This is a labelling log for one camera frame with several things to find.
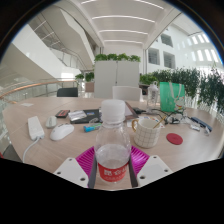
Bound small red-black case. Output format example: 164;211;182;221
54;109;71;119

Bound green plant hedge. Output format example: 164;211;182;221
139;67;224;114

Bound green tote bag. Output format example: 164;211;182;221
159;81;186;113

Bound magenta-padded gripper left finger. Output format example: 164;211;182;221
53;145;98;189

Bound wooden planter with plants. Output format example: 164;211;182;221
74;72;95;93

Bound silver foil packet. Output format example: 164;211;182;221
68;110;88;122

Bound black chair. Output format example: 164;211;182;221
56;87;79;98

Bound flat round red coaster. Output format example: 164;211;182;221
165;132;184;146

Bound clear plastic jug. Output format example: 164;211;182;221
146;80;160;109

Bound white cabinet topped with plants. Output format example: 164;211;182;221
93;53;142;99

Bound white power strip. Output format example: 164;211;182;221
27;115;46;141

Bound white chair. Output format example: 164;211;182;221
111;85;143;102

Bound white name card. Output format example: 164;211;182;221
189;123;202;132

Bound ceiling light strips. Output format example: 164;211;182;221
81;0;166;44

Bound dark blue keyboard case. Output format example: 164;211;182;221
190;116;213;132

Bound white computer mouse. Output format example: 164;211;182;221
49;123;75;142

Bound clear red-labelled water bottle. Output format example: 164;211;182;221
94;99;132;184

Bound white grid-pattern mug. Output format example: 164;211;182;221
131;117;162;149

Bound small grey computer mouse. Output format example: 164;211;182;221
45;115;58;129

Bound black cable tangle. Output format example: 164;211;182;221
151;109;189;127

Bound gold stirring spoon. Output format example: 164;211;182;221
153;118;165;130

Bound white power strip cable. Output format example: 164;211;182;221
22;136;41;164

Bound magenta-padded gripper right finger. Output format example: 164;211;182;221
128;145;174;188

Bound glass railing with wooden handrail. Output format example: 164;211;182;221
0;78;79;103

